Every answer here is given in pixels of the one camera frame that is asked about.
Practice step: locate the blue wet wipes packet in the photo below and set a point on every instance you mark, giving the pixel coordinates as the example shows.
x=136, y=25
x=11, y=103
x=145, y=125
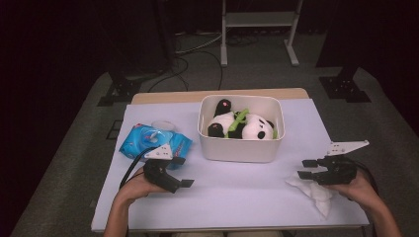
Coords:
x=131, y=144

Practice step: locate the white table mat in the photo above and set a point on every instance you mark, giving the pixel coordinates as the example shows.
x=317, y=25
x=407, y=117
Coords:
x=184, y=214

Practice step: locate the white metal stand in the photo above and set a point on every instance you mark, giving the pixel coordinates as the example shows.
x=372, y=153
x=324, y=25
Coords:
x=257, y=19

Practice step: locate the white plastic storage bin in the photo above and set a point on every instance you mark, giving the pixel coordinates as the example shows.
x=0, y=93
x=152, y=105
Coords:
x=240, y=151

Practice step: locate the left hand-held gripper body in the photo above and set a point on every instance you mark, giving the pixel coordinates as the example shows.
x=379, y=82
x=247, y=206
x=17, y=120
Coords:
x=154, y=171

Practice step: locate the black stand base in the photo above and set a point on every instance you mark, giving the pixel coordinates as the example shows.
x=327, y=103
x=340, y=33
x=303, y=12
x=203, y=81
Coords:
x=122, y=90
x=342, y=89

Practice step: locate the person's left hand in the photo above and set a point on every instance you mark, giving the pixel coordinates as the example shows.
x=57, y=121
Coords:
x=138, y=187

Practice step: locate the person's right hand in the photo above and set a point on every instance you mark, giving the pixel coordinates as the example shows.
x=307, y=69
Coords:
x=360, y=192

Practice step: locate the wooden table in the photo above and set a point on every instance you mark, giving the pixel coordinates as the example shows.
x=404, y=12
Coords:
x=171, y=97

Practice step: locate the panda plush toy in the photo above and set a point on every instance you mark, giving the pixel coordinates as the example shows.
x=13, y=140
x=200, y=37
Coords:
x=253, y=130

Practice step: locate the white wet wipe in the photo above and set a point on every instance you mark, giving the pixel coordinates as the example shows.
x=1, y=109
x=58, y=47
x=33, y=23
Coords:
x=153, y=138
x=316, y=194

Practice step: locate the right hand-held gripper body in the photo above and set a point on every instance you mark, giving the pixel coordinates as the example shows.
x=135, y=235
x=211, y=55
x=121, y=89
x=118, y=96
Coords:
x=341, y=171

